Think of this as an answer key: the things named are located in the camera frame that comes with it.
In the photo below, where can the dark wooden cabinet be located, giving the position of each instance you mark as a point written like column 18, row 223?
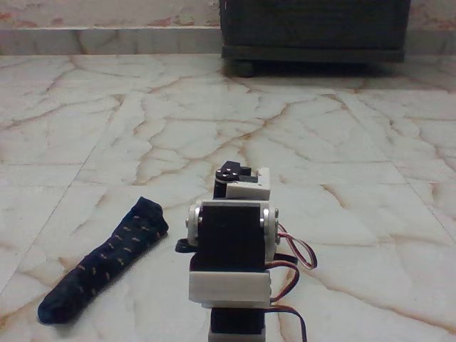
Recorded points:
column 313, row 25

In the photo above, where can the dark navy patterned sock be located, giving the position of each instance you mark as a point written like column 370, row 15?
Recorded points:
column 117, row 249

